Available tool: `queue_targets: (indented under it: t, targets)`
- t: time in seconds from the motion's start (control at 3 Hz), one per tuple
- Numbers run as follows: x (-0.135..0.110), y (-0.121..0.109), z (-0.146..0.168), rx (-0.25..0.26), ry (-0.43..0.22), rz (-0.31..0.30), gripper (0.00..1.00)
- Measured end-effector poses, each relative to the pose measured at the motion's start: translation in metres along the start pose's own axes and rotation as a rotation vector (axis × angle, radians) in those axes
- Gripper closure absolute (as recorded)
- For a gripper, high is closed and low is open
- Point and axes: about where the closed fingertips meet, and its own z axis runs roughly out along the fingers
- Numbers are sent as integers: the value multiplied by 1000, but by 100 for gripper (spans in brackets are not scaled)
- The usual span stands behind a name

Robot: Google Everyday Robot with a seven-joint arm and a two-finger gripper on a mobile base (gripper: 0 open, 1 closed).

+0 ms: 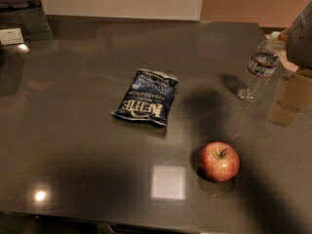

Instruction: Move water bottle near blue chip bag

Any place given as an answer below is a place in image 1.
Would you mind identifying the white card on side counter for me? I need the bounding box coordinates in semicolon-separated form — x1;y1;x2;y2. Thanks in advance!
0;28;23;46

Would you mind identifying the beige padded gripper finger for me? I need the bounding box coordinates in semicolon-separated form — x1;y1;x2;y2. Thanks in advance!
269;67;312;127

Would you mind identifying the red apple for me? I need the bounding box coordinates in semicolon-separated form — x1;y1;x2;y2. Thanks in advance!
200;141;240;182

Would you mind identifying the blue Kettle chip bag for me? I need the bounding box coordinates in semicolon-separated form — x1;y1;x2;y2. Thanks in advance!
113;69;179;127

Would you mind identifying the clear plastic water bottle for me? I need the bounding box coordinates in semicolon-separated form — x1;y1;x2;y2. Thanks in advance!
237;40;280;102

